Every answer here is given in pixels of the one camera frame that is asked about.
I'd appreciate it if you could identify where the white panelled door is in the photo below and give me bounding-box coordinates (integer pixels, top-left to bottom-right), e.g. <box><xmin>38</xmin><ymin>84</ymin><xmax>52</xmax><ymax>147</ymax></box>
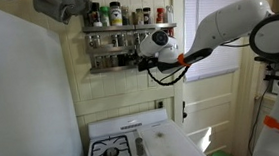
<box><xmin>177</xmin><ymin>68</ymin><xmax>254</xmax><ymax>156</ymax></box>

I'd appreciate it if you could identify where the red cap spice jar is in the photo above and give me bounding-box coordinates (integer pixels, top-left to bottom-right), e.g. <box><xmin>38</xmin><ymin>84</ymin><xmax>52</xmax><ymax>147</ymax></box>
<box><xmin>167</xmin><ymin>27</ymin><xmax>175</xmax><ymax>39</ymax></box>

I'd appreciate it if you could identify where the window with white blinds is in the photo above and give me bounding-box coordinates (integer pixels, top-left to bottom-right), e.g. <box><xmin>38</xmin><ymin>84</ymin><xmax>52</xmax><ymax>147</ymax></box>
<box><xmin>178</xmin><ymin>0</ymin><xmax>258</xmax><ymax>82</ymax></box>

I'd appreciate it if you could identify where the black spice bottle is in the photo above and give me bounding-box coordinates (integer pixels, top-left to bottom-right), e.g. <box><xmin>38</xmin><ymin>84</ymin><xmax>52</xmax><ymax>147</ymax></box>
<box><xmin>89</xmin><ymin>1</ymin><xmax>103</xmax><ymax>29</ymax></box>

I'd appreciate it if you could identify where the white cutting board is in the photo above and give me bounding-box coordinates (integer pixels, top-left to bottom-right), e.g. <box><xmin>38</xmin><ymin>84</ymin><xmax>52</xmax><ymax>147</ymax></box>
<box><xmin>136</xmin><ymin>117</ymin><xmax>212</xmax><ymax>156</ymax></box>

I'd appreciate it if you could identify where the grey spice jar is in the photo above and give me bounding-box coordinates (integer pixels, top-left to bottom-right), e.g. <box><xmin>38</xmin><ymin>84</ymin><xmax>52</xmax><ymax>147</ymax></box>
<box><xmin>134</xmin><ymin>136</ymin><xmax>146</xmax><ymax>156</ymax></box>

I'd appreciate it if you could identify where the black clamp stand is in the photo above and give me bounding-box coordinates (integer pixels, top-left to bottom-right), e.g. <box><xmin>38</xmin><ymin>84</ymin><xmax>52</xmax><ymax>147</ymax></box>
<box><xmin>253</xmin><ymin>54</ymin><xmax>279</xmax><ymax>97</ymax></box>

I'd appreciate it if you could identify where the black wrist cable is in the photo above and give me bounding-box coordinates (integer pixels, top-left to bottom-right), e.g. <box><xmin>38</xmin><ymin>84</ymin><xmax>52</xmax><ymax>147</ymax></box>
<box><xmin>146</xmin><ymin>63</ymin><xmax>192</xmax><ymax>88</ymax></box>

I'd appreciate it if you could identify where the white gas stove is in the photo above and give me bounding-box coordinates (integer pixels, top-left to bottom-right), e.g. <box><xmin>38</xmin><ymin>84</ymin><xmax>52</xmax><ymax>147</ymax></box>
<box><xmin>80</xmin><ymin>104</ymin><xmax>213</xmax><ymax>156</ymax></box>

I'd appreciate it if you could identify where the hanging steel pan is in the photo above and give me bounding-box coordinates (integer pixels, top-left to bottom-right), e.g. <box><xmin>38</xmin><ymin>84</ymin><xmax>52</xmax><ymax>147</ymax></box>
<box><xmin>32</xmin><ymin>0</ymin><xmax>95</xmax><ymax>28</ymax></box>

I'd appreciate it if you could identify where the red spice bottle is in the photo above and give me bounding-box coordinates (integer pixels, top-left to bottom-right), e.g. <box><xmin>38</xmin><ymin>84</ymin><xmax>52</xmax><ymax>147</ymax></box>
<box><xmin>155</xmin><ymin>7</ymin><xmax>166</xmax><ymax>24</ymax></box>

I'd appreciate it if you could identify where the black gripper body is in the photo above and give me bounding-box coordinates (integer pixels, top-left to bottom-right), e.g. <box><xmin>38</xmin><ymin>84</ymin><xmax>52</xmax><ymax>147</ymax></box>
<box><xmin>136</xmin><ymin>54</ymin><xmax>162</xmax><ymax>73</ymax></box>

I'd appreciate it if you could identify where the clear glass bottle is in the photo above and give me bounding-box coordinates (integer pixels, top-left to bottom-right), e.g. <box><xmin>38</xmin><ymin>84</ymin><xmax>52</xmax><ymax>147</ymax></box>
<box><xmin>165</xmin><ymin>4</ymin><xmax>175</xmax><ymax>24</ymax></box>

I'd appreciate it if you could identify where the cream wall light switch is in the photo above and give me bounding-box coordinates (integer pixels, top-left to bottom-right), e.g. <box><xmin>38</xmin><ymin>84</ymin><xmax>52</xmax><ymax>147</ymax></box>
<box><xmin>146</xmin><ymin>74</ymin><xmax>158</xmax><ymax>88</ymax></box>

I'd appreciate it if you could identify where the wall power outlet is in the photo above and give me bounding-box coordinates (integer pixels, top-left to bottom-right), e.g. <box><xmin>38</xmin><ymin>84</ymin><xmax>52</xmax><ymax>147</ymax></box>
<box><xmin>154</xmin><ymin>99</ymin><xmax>166</xmax><ymax>110</ymax></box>

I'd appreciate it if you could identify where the large white label spice bottle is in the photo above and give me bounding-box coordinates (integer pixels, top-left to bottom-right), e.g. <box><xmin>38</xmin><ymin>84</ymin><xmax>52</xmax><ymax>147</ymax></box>
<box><xmin>108</xmin><ymin>0</ymin><xmax>123</xmax><ymax>27</ymax></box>

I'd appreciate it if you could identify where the steel wall spice rack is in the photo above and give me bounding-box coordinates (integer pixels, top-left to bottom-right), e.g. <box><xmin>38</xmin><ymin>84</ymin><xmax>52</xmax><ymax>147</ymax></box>
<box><xmin>82</xmin><ymin>19</ymin><xmax>181</xmax><ymax>75</ymax></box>

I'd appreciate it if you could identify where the white refrigerator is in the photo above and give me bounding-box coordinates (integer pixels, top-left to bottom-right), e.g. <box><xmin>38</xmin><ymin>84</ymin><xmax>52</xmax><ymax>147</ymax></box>
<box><xmin>0</xmin><ymin>0</ymin><xmax>85</xmax><ymax>156</ymax></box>

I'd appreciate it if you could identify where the glass spice jar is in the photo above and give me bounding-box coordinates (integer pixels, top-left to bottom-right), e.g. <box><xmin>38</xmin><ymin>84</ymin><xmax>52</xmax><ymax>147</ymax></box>
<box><xmin>110</xmin><ymin>54</ymin><xmax>120</xmax><ymax>68</ymax></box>
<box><xmin>117</xmin><ymin>53</ymin><xmax>128</xmax><ymax>68</ymax></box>
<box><xmin>102</xmin><ymin>54</ymin><xmax>112</xmax><ymax>69</ymax></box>
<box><xmin>94</xmin><ymin>55</ymin><xmax>104</xmax><ymax>69</ymax></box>
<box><xmin>125</xmin><ymin>51</ymin><xmax>137</xmax><ymax>67</ymax></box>

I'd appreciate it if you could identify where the small brown spice bottle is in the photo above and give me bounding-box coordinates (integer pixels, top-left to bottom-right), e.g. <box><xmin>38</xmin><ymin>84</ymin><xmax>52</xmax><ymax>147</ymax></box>
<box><xmin>121</xmin><ymin>6</ymin><xmax>131</xmax><ymax>26</ymax></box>

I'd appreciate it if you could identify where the green cap spice bottle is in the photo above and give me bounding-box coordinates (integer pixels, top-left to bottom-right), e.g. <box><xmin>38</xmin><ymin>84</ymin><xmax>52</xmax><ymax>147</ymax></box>
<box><xmin>99</xmin><ymin>5</ymin><xmax>111</xmax><ymax>28</ymax></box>

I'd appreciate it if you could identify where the black door latch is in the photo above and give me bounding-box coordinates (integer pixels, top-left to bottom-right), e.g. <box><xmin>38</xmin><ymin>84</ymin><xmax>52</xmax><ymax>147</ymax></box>
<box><xmin>180</xmin><ymin>99</ymin><xmax>189</xmax><ymax>121</ymax></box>

